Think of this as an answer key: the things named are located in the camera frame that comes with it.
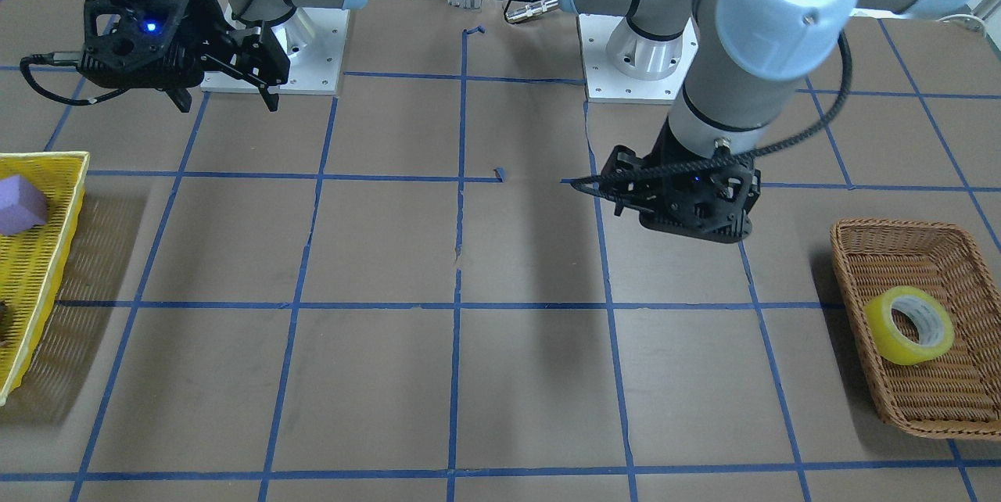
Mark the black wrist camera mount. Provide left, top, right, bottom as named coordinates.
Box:
left=76, top=0, right=232, bottom=90

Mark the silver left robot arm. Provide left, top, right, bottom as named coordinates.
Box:
left=560, top=0, right=969, bottom=243

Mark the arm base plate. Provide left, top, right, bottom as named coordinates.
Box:
left=578, top=14, right=698, bottom=106

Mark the brown wicker basket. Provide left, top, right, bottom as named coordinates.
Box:
left=831, top=218, right=1000, bottom=441

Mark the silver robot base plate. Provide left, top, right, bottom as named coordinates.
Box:
left=200, top=8, right=350, bottom=96

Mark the yellow tape roll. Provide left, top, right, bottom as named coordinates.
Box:
left=863, top=285, right=956, bottom=366

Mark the purple foam block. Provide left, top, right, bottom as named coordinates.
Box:
left=1, top=174, right=48, bottom=237

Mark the yellow plastic basket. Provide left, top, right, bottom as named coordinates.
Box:
left=1, top=152, right=90, bottom=403

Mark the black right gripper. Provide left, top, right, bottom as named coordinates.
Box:
left=162, top=23, right=291, bottom=113

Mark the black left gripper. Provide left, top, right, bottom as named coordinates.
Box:
left=569, top=163, right=761, bottom=243

